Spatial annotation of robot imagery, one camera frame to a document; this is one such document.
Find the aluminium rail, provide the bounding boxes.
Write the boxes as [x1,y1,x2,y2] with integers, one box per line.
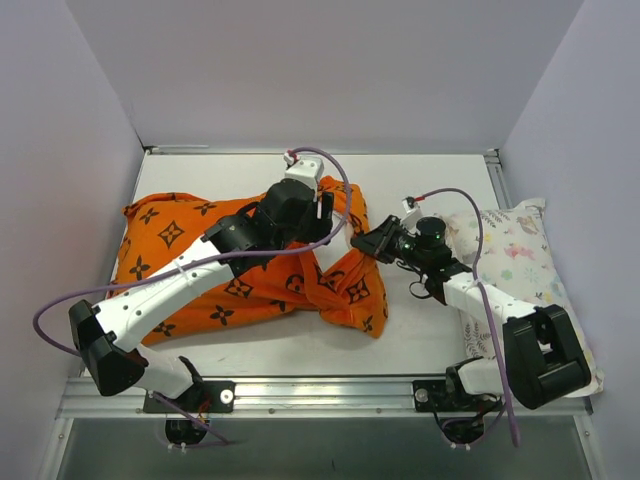
[57,374,594,420]
[143,144,501,157]

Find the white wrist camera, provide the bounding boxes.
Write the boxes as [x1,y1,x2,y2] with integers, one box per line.
[401,196,423,231]
[284,151,324,191]

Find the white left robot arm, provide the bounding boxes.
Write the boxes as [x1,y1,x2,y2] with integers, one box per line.
[69,179,334,411]

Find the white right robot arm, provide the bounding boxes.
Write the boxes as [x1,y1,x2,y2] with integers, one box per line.
[351,216,592,410]

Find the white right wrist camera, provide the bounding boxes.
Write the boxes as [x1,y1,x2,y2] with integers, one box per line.
[401,196,423,231]

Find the aluminium front rail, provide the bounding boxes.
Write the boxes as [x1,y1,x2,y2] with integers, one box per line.
[57,374,594,420]

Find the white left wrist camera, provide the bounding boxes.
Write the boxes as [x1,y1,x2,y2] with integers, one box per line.
[284,151,324,191]

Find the orange black-patterned pillowcase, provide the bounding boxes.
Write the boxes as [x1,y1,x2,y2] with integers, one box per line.
[113,192,388,346]

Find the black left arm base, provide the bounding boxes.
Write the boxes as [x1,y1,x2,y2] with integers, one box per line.
[142,380,236,414]

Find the aluminium back rail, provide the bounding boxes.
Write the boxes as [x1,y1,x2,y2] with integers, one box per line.
[143,144,501,157]

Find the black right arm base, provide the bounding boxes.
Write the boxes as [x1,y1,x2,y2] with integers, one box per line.
[412,377,501,414]

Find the white floral pillow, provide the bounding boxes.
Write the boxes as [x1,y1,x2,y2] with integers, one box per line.
[443,198,604,397]

